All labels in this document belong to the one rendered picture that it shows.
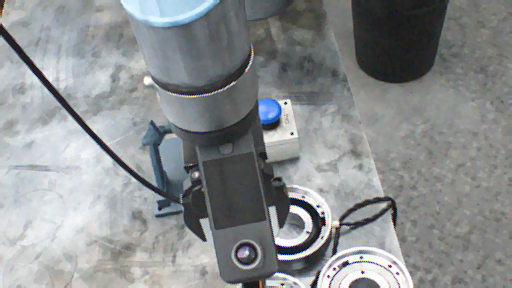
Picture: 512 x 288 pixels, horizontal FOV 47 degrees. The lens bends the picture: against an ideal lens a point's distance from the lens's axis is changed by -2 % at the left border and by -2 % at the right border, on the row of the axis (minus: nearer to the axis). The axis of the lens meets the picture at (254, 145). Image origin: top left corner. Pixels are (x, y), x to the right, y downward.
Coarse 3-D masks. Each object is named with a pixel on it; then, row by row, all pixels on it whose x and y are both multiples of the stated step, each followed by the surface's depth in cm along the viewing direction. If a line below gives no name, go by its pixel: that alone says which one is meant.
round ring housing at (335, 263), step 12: (348, 252) 69; (360, 252) 69; (372, 252) 69; (384, 252) 68; (336, 264) 69; (348, 264) 70; (384, 264) 68; (396, 264) 67; (324, 276) 68; (348, 276) 68; (360, 276) 68; (372, 276) 67; (396, 276) 67; (408, 276) 66
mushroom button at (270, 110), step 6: (264, 102) 80; (270, 102) 80; (276, 102) 80; (264, 108) 79; (270, 108) 79; (276, 108) 79; (264, 114) 79; (270, 114) 79; (276, 114) 79; (264, 120) 79; (270, 120) 79; (276, 120) 79
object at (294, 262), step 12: (288, 192) 76; (300, 192) 76; (312, 192) 74; (324, 204) 73; (288, 216) 75; (300, 216) 74; (324, 228) 72; (276, 240) 72; (288, 240) 72; (300, 240) 72; (324, 240) 70; (312, 252) 69; (324, 252) 72; (288, 264) 70; (300, 264) 70
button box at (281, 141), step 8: (280, 104) 83; (288, 104) 83; (288, 112) 82; (280, 120) 82; (288, 120) 81; (264, 128) 81; (272, 128) 81; (280, 128) 81; (288, 128) 81; (264, 136) 80; (272, 136) 80; (280, 136) 80; (288, 136) 80; (296, 136) 80; (272, 144) 80; (280, 144) 80; (288, 144) 80; (296, 144) 81; (272, 152) 81; (280, 152) 82; (288, 152) 82; (296, 152) 82; (272, 160) 83; (280, 160) 83
